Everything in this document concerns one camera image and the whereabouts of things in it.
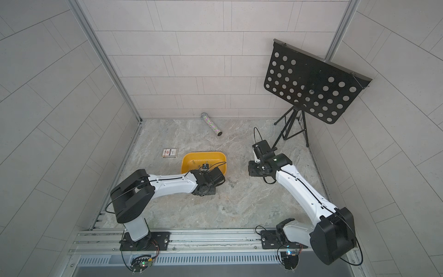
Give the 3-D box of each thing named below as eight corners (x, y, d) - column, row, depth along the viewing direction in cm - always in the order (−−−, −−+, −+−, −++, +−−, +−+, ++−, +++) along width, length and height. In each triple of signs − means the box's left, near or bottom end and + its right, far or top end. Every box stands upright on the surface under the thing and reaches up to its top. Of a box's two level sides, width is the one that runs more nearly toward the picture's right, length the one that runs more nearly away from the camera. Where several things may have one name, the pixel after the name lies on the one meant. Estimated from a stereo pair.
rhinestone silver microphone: (217, 137, 109) (217, 134, 106) (200, 117, 120) (200, 114, 118) (223, 134, 111) (223, 131, 108) (206, 115, 122) (205, 111, 119)
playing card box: (161, 157, 99) (160, 155, 98) (164, 150, 103) (163, 147, 101) (176, 157, 100) (175, 155, 98) (178, 150, 103) (177, 148, 101)
